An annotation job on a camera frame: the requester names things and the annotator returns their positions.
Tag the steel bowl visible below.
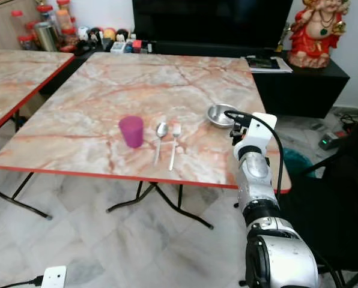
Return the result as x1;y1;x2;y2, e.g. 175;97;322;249
206;103;241;129

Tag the steel fork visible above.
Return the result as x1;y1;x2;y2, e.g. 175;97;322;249
169;124;182;171

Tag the dark booklet on white papers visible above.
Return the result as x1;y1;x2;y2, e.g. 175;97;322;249
246;56;294;74

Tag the steel spoon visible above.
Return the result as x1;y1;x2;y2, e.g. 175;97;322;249
154;122;168;167

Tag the black television cabinet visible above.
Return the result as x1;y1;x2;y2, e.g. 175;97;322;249
41;40;351;119

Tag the grey device green light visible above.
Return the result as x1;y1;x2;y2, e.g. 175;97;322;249
318;131;349;151

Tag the purple plastic cup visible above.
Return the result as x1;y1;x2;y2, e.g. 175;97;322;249
119;116;145;149

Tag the black television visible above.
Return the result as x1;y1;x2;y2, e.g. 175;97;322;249
132;0;294;49

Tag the black chair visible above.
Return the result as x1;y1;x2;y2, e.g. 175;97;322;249
278;117;358;288

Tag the red and gold statue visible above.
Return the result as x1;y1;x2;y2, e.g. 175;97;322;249
287;0;351;69

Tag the marble folding table red edge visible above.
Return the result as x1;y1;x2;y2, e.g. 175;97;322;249
0;52;293;230
0;48;76;220

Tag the wooden cabinet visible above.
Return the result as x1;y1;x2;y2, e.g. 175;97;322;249
0;0;44;51

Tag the clear jar red lid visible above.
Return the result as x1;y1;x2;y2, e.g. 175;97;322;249
37;4;55;25
11;10;25;38

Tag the steel canister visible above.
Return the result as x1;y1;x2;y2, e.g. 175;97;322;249
35;23;59;52

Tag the tall jar orange lid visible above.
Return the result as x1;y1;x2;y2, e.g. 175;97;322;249
56;0;73;31

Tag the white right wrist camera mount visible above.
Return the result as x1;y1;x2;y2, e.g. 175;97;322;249
240;113;278;158

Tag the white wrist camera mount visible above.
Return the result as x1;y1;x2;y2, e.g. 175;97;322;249
240;113;278;158
41;266;67;288

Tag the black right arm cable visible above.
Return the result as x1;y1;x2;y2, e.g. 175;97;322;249
223;110;286;202

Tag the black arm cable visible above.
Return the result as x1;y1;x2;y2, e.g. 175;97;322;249
223;110;286;202
0;275;43;288

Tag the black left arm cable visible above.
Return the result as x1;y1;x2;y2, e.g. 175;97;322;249
0;275;43;288

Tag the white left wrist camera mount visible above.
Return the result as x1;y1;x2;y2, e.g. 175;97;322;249
41;266;67;288

